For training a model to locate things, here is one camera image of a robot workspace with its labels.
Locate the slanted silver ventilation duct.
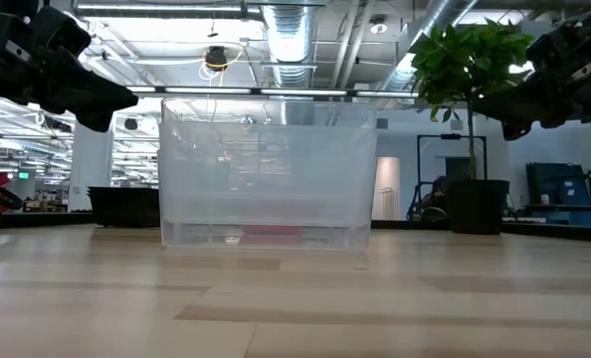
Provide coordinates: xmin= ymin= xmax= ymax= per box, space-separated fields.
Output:
xmin=378 ymin=0 xmax=479 ymax=93

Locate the long ceiling light bar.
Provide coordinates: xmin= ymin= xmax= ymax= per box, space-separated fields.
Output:
xmin=125 ymin=86 xmax=417 ymax=99

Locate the black plant pot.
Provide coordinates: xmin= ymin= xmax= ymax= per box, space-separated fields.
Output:
xmin=443 ymin=178 xmax=510 ymax=236

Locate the white door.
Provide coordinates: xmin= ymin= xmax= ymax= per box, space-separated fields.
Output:
xmin=372 ymin=156 xmax=401 ymax=221

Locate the ribbed silver ventilation duct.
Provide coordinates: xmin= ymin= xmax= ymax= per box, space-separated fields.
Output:
xmin=261 ymin=3 xmax=317 ymax=90

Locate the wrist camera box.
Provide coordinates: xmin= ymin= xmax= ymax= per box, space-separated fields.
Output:
xmin=30 ymin=5 xmax=94 ymax=57
xmin=526 ymin=22 xmax=575 ymax=71

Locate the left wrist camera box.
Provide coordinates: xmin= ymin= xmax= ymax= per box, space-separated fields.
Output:
xmin=30 ymin=5 xmax=94 ymax=57

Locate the green leafy plant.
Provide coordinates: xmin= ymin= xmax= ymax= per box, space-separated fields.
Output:
xmin=408 ymin=18 xmax=535 ymax=180

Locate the dark chair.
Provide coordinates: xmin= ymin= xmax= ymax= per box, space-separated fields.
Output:
xmin=407 ymin=174 xmax=449 ymax=223

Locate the black hanging ceiling camera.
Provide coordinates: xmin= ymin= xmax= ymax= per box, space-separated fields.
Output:
xmin=204 ymin=45 xmax=230 ymax=72

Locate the black slotted plastic basket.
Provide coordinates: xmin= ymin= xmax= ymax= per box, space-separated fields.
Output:
xmin=87 ymin=185 xmax=161 ymax=229

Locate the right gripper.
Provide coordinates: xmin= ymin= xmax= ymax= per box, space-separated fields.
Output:
xmin=473 ymin=9 xmax=591 ymax=141

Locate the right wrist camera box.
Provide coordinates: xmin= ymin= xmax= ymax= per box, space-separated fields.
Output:
xmin=526 ymin=22 xmax=575 ymax=71

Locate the black aluminium table frame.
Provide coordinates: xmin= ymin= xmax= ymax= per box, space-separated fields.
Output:
xmin=0 ymin=211 xmax=591 ymax=245

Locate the grey ceiling pipe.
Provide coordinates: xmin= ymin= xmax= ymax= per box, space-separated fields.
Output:
xmin=72 ymin=0 xmax=265 ymax=21

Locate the blue machine cart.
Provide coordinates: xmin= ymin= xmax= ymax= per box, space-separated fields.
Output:
xmin=525 ymin=161 xmax=591 ymax=228

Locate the clear plastic bin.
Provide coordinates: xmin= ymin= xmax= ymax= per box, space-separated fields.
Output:
xmin=156 ymin=120 xmax=379 ymax=252
xmin=160 ymin=95 xmax=377 ymax=125

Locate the white column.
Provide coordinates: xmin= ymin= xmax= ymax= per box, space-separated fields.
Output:
xmin=68 ymin=118 xmax=115 ymax=213

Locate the black metal stand frame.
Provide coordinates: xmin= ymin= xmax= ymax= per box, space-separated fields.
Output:
xmin=415 ymin=132 xmax=490 ymax=221

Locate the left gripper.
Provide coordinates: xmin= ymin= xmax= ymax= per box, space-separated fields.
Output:
xmin=0 ymin=12 xmax=140 ymax=133

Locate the red slotted plastic basket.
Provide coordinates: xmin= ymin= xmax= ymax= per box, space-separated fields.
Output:
xmin=239 ymin=224 xmax=307 ymax=248

